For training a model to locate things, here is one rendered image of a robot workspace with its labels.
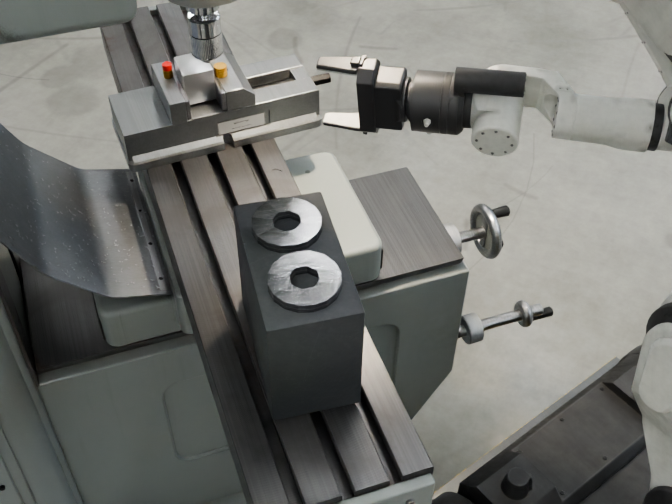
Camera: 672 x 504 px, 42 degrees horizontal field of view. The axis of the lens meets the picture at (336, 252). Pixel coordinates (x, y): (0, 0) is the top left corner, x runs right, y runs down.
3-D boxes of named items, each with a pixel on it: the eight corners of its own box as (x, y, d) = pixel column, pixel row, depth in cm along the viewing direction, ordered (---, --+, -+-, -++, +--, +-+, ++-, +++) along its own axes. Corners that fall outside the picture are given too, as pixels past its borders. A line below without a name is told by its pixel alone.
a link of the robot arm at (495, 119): (447, 98, 133) (524, 105, 131) (436, 156, 128) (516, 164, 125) (446, 45, 123) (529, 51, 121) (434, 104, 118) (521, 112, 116)
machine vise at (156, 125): (294, 80, 168) (293, 29, 160) (323, 125, 158) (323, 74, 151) (111, 122, 159) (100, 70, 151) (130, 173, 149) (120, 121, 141)
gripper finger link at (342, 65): (320, 58, 128) (362, 61, 127) (315, 72, 126) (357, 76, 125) (319, 49, 127) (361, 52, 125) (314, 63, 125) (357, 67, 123)
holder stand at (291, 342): (322, 283, 132) (321, 182, 118) (361, 403, 118) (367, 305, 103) (242, 298, 130) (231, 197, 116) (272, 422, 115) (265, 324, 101)
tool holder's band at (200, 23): (183, 27, 126) (182, 21, 125) (193, 10, 129) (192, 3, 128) (215, 30, 125) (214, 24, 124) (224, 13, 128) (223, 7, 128)
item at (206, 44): (187, 60, 130) (183, 27, 126) (196, 42, 133) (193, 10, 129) (218, 63, 129) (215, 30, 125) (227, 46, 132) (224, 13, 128)
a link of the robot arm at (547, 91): (480, 89, 131) (572, 100, 129) (471, 137, 127) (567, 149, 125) (483, 59, 126) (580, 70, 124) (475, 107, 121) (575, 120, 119)
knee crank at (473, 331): (543, 304, 189) (548, 285, 185) (557, 325, 185) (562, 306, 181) (449, 330, 184) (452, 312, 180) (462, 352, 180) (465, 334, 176)
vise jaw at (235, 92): (233, 65, 159) (232, 46, 156) (256, 104, 151) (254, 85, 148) (201, 72, 157) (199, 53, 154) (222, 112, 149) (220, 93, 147)
